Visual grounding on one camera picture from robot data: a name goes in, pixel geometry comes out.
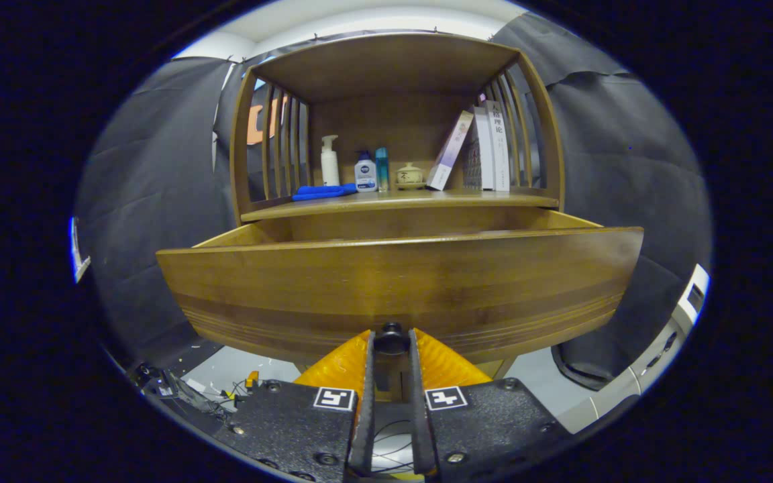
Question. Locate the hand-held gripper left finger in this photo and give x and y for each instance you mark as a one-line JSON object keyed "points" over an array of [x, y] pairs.
{"points": [[365, 429]]}

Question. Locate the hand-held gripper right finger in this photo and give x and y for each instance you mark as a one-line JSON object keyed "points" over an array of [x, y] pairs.
{"points": [[420, 429]]}

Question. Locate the brown wooden drawer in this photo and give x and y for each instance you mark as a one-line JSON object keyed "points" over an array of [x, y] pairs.
{"points": [[400, 288]]}

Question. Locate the wooden countertop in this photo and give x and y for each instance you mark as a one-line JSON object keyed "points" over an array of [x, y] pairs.
{"points": [[400, 199]]}

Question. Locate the brown wooden cabinet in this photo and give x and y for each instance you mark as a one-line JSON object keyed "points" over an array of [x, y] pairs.
{"points": [[386, 127]]}

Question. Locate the dark floor equipment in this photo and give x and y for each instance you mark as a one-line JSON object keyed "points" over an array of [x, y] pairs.
{"points": [[158, 388]]}

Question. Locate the blue folded cloth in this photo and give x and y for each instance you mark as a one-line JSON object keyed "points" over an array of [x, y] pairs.
{"points": [[319, 192]]}

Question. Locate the white appliance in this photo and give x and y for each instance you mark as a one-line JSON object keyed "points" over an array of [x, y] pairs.
{"points": [[655, 355]]}

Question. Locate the cream lidded tea bowl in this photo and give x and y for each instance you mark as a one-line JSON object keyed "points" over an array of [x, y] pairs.
{"points": [[410, 176]]}

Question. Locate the white bottle with blue cap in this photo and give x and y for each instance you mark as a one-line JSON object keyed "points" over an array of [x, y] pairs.
{"points": [[365, 176]]}

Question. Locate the teal glass bottle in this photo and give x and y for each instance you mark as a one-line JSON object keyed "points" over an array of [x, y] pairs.
{"points": [[382, 168]]}

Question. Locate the white pump bottle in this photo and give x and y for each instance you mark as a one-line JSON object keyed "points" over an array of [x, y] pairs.
{"points": [[330, 168]]}

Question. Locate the grey patterned book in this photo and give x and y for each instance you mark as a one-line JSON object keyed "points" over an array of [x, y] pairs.
{"points": [[477, 157]]}

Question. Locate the purple and white book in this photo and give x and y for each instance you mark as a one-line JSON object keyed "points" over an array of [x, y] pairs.
{"points": [[450, 151]]}

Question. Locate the white panel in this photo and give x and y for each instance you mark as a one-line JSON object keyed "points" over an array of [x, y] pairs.
{"points": [[78, 258]]}

